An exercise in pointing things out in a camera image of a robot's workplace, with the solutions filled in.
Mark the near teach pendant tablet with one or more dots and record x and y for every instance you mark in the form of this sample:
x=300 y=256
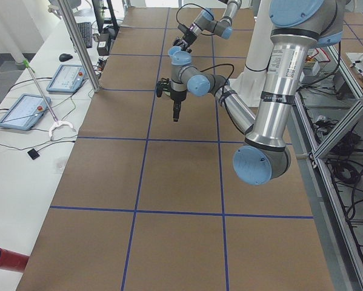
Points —
x=25 y=112

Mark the black computer mouse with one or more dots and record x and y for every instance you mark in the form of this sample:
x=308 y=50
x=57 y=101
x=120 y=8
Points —
x=65 y=57

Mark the red cylinder tube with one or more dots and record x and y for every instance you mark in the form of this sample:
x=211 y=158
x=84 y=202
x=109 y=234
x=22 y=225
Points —
x=13 y=261

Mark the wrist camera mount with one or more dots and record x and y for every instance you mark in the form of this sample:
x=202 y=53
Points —
x=163 y=86
x=184 y=29

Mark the light blue plastic cup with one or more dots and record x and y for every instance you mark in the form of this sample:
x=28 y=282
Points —
x=174 y=50

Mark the black power adapter box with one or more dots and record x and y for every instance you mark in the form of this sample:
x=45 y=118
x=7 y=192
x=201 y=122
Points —
x=103 y=46

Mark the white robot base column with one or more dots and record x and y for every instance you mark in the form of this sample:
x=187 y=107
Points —
x=250 y=82

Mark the small black square pad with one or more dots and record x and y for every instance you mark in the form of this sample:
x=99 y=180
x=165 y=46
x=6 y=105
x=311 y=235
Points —
x=33 y=154

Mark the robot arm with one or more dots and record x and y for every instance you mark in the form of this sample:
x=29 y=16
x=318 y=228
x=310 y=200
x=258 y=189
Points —
x=283 y=34
x=206 y=21

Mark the reacher grabber stick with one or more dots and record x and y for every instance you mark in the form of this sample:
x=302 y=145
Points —
x=57 y=122

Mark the teach pendant tablet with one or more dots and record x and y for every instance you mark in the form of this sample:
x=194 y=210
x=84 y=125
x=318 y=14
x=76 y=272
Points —
x=25 y=112
x=67 y=79

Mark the aluminium frame rack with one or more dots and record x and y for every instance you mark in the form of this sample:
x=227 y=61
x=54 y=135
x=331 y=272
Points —
x=326 y=127

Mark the far teach pendant tablet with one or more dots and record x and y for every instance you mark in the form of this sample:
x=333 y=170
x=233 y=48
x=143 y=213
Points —
x=67 y=79

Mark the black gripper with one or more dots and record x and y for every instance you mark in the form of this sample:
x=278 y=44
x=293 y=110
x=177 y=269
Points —
x=177 y=96
x=184 y=39

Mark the black keyboard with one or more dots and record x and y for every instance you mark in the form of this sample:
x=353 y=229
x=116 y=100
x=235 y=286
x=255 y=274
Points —
x=85 y=29

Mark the aluminium frame post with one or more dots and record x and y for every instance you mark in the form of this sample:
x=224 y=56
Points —
x=72 y=28

